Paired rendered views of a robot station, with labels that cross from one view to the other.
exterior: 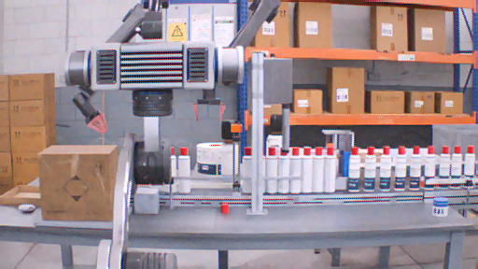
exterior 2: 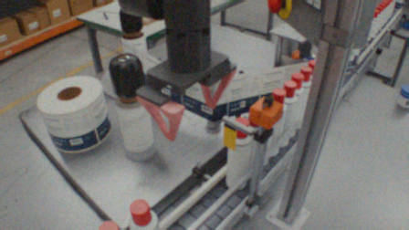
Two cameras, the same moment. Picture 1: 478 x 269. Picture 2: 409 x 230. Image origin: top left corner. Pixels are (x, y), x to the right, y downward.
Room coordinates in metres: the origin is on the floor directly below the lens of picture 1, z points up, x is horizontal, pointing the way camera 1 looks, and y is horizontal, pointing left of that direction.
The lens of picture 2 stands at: (2.32, 0.39, 1.49)
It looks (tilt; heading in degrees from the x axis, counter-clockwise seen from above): 38 degrees down; 311
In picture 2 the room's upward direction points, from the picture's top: straight up
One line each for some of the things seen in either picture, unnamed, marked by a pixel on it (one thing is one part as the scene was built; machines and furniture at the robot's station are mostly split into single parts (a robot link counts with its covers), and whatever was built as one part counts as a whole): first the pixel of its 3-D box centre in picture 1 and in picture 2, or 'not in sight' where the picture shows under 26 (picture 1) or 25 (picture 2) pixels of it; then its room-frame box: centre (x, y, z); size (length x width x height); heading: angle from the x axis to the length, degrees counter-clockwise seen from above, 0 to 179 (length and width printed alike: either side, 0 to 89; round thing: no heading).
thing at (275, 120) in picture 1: (276, 140); (134, 43); (3.20, -0.19, 1.04); 0.09 x 0.09 x 0.29
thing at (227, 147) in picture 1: (230, 150); (132, 109); (2.88, 0.06, 1.03); 0.09 x 0.09 x 0.30
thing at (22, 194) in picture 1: (36, 195); not in sight; (2.59, 0.98, 0.85); 0.30 x 0.26 x 0.04; 90
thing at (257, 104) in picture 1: (257, 133); (319, 111); (2.45, -0.06, 1.16); 0.04 x 0.04 x 0.67; 0
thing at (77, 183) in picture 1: (80, 181); not in sight; (2.29, 0.66, 0.99); 0.30 x 0.24 x 0.27; 94
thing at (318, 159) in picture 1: (318, 170); (300, 98); (2.60, -0.34, 0.98); 0.05 x 0.05 x 0.20
